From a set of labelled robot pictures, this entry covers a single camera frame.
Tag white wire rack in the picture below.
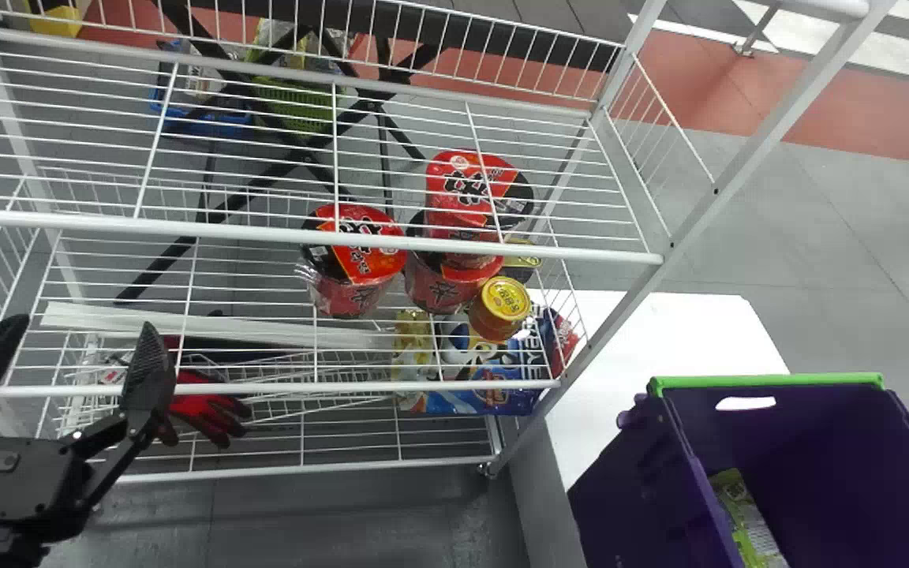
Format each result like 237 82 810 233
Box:
0 0 900 484

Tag red gloves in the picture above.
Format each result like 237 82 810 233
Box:
161 334 253 450

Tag purple crate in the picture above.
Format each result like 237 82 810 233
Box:
567 372 909 568

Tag yellow snack packet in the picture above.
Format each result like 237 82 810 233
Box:
390 308 434 389

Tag red noodle cup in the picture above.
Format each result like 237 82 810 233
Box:
402 210 506 316
299 203 409 320
424 149 537 241

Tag green snack packet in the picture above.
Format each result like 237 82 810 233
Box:
708 467 791 568

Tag yellow can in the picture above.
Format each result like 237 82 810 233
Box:
467 275 533 345

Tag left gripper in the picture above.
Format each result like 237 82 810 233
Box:
0 314 179 545

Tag blue snack packet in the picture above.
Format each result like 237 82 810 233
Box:
401 306 582 417

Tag blue basket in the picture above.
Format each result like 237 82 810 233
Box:
148 38 255 140

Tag green basket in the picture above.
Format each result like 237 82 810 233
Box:
245 19 361 148

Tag gold can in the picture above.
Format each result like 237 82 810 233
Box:
501 236 544 286

